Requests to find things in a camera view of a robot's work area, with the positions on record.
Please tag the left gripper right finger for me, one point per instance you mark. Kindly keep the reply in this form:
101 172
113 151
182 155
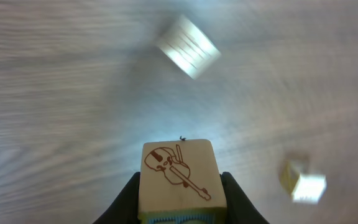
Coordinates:
240 209

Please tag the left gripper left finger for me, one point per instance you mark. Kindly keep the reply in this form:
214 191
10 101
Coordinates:
124 209

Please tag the yellow block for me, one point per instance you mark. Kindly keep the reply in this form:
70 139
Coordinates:
180 183

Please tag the wooden letter B block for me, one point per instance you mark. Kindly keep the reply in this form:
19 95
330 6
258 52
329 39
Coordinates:
302 186

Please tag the wooden letter E block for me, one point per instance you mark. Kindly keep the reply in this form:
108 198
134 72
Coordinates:
188 47

